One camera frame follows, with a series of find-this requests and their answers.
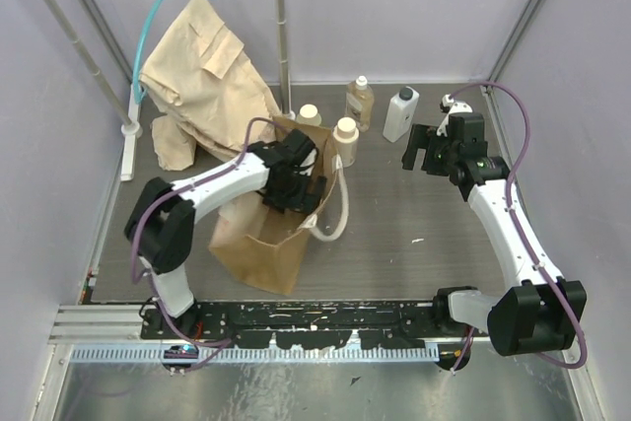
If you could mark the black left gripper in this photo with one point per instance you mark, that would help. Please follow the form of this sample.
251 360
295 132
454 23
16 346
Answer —
300 192

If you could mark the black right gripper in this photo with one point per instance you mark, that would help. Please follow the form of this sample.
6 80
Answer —
420 138

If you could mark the cream bottle with cap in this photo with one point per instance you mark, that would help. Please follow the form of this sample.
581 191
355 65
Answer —
346 137

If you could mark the brown burlap canvas bag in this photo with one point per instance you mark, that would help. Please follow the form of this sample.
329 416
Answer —
263 247

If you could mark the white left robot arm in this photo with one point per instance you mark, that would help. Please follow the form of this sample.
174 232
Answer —
161 225

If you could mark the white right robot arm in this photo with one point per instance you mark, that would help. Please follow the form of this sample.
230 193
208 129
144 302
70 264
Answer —
540 310

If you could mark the white rectangular bottle dark cap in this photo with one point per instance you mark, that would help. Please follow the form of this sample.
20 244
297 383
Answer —
400 112

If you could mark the green bottle cream cap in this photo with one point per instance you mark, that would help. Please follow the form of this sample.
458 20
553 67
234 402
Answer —
309 115

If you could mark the clear amber liquid bottle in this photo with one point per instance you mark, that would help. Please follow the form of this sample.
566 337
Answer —
359 102

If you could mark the beige cloth trousers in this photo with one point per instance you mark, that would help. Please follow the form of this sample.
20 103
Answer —
206 89

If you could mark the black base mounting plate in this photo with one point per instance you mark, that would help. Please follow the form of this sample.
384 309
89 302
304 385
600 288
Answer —
308 325

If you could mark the white metal clothes rack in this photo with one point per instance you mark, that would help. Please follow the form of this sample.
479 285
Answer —
131 129

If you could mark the aluminium frame rail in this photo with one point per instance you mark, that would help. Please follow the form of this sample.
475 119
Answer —
96 324

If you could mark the white slotted cable duct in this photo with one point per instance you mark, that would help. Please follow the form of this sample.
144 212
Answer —
157 353

